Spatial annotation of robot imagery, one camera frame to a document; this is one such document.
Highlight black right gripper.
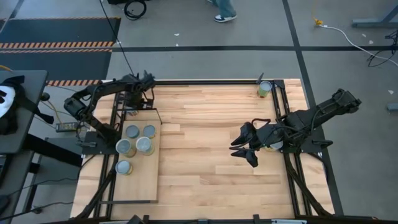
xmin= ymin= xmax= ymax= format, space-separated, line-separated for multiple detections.
xmin=229 ymin=121 xmax=285 ymax=169

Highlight grey furniture base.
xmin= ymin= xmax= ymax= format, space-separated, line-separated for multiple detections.
xmin=351 ymin=2 xmax=398 ymax=29

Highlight teal tuna can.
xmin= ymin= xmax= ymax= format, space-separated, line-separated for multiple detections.
xmin=125 ymin=124 xmax=141 ymax=139

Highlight person's feet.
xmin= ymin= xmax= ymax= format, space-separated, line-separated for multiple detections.
xmin=206 ymin=0 xmax=238 ymax=24

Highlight black hazard striped floor mat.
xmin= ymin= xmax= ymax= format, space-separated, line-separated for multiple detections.
xmin=0 ymin=17 xmax=122 ymax=50
xmin=0 ymin=49 xmax=113 ymax=87

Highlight black aluminium table frame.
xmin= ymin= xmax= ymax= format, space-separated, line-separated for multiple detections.
xmin=74 ymin=79 xmax=335 ymax=224

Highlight black desk frame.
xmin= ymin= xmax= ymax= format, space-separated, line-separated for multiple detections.
xmin=0 ymin=133 xmax=83 ymax=224

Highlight teal yellow corn can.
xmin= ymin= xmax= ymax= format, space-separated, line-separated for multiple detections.
xmin=136 ymin=136 xmax=155 ymax=156

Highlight tangled black cable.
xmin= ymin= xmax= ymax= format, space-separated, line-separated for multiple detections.
xmin=366 ymin=29 xmax=398 ymax=68

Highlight yellow cable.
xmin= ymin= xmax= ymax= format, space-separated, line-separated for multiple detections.
xmin=312 ymin=0 xmax=325 ymax=26

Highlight wooden shelf with wire frame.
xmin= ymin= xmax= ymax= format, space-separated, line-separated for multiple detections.
xmin=98 ymin=107 xmax=163 ymax=205

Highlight white cable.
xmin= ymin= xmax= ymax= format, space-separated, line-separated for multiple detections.
xmin=320 ymin=24 xmax=398 ymax=68

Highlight long thin black cable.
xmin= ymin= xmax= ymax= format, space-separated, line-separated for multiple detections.
xmin=98 ymin=0 xmax=139 ymax=78

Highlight white tomato label can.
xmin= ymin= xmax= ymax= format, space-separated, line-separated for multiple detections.
xmin=264 ymin=141 xmax=284 ymax=152

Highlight black side table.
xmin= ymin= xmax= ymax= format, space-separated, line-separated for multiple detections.
xmin=0 ymin=70 xmax=49 ymax=156

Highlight green label tin can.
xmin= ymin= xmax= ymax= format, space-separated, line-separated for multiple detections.
xmin=257 ymin=80 xmax=273 ymax=99

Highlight black and white fabric bag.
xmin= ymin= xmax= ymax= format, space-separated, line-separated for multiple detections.
xmin=0 ymin=74 xmax=55 ymax=136

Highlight short yellow mushroom can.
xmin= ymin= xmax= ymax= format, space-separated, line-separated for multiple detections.
xmin=142 ymin=124 xmax=157 ymax=139

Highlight coiled black cable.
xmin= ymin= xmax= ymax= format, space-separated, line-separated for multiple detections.
xmin=123 ymin=0 xmax=147 ymax=21

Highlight yellow label tin can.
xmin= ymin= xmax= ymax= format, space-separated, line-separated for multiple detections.
xmin=114 ymin=159 xmax=134 ymax=176
xmin=115 ymin=138 xmax=137 ymax=159

